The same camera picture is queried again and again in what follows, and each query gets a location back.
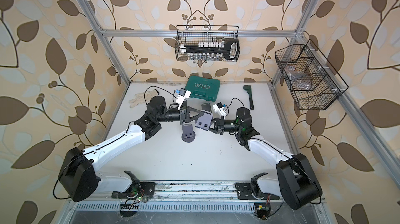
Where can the green plastic tool case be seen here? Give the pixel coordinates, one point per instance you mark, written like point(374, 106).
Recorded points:
point(203, 88)

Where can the black wire basket back wall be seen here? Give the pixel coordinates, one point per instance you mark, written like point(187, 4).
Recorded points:
point(188, 34)

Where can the black wire basket right wall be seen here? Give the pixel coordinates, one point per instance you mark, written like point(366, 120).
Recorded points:
point(311, 78)

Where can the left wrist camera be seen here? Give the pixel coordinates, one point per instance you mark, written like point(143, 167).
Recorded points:
point(182, 95)

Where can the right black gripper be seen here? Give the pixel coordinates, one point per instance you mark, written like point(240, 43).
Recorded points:
point(220, 126)

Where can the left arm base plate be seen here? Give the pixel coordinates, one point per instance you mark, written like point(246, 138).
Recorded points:
point(143, 190)

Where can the clear plastic bag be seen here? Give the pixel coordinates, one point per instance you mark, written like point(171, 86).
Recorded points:
point(299, 81)

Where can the white work glove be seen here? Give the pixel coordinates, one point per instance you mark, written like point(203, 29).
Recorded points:
point(141, 98)

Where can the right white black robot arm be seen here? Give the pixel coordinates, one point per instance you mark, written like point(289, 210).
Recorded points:
point(296, 181)

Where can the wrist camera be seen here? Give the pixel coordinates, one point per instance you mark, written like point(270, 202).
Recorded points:
point(182, 95)
point(220, 109)

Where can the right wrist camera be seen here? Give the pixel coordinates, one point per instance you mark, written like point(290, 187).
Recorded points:
point(220, 109)

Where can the black phone stand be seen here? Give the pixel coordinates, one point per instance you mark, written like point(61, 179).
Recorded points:
point(206, 107)

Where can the purple phone stand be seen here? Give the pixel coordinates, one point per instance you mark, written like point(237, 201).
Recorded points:
point(188, 134)
point(204, 121)

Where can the black wire basket wall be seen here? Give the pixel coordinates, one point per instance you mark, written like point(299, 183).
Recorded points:
point(188, 34)
point(311, 78)

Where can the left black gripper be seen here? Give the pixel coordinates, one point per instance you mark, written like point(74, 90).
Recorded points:
point(183, 116)

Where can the green black hand tool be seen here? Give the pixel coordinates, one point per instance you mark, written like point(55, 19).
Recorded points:
point(248, 90)

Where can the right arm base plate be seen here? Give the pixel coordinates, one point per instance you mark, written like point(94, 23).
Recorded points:
point(243, 191)

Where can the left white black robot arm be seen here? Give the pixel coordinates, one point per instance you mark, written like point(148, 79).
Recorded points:
point(81, 175)

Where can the black socket set holder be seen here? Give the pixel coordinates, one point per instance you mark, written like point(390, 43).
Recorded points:
point(212, 51)

